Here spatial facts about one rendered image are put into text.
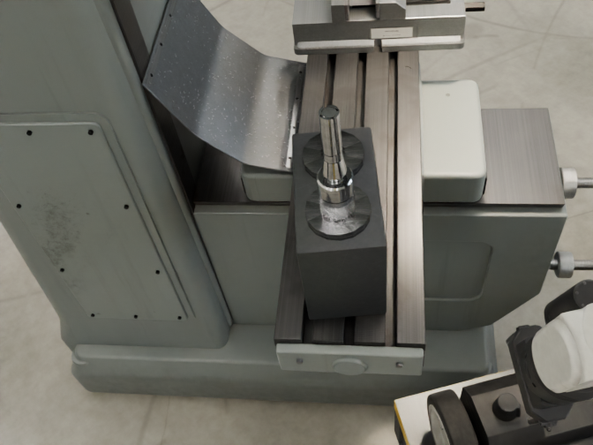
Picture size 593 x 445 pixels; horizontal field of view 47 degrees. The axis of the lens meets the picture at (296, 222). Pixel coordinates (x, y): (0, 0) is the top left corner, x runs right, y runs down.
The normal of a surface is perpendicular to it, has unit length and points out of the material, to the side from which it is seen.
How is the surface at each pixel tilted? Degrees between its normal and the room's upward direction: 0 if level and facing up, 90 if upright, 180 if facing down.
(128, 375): 63
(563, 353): 89
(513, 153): 0
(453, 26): 90
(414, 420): 0
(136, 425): 0
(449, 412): 13
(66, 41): 89
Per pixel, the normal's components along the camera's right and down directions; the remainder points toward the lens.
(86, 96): -0.09, 0.80
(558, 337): -0.98, 0.20
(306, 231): -0.11, -0.59
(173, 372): -0.12, 0.53
